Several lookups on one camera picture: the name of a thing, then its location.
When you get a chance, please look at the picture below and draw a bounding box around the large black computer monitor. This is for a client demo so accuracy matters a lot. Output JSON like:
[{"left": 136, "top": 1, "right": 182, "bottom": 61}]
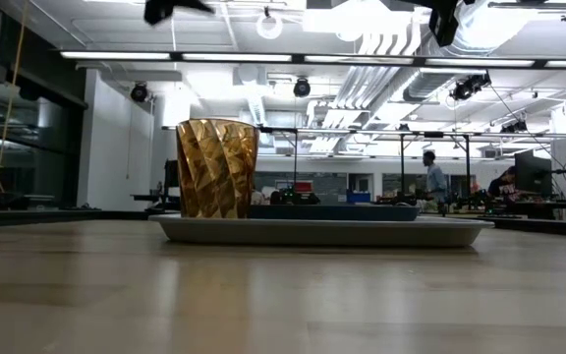
[{"left": 514, "top": 148, "right": 554, "bottom": 198}]

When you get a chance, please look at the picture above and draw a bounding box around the black ceiling lamp cluster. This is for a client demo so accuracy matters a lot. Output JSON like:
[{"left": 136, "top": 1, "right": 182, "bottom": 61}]
[{"left": 448, "top": 72, "right": 492, "bottom": 102}]

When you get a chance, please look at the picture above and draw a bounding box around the long ceiling light bar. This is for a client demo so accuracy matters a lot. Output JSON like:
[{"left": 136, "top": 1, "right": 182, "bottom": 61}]
[{"left": 59, "top": 50, "right": 566, "bottom": 70}]

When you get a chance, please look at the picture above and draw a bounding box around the white hanging ring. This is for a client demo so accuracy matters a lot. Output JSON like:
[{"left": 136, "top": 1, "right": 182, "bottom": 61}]
[{"left": 255, "top": 13, "right": 284, "bottom": 41}]

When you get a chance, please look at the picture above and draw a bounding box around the person in light blue shirt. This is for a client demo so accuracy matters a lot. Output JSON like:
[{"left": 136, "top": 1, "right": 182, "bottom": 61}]
[{"left": 421, "top": 149, "right": 449, "bottom": 204}]

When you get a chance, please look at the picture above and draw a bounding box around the grey rectangular tray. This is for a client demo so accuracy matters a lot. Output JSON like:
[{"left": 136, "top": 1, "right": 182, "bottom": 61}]
[{"left": 147, "top": 212, "right": 497, "bottom": 249}]

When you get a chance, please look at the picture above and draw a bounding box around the black metal rig frame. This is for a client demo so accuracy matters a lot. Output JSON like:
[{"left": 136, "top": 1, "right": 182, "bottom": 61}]
[{"left": 398, "top": 130, "right": 473, "bottom": 206}]

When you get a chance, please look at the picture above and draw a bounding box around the amber faceted plastic cup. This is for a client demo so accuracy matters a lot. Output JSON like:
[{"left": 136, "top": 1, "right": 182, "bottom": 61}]
[{"left": 175, "top": 117, "right": 261, "bottom": 220}]

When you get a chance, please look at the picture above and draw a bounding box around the yellow cable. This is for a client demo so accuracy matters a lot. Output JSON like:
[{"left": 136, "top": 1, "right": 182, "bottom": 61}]
[{"left": 0, "top": 0, "right": 29, "bottom": 196}]

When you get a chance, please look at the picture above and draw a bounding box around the dark blue plate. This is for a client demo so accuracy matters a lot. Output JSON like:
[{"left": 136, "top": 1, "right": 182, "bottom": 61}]
[{"left": 248, "top": 204, "right": 422, "bottom": 222}]

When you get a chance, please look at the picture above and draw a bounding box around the person in black printed shirt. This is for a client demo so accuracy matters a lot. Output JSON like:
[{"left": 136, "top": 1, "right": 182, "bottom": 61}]
[{"left": 485, "top": 165, "right": 526, "bottom": 206}]

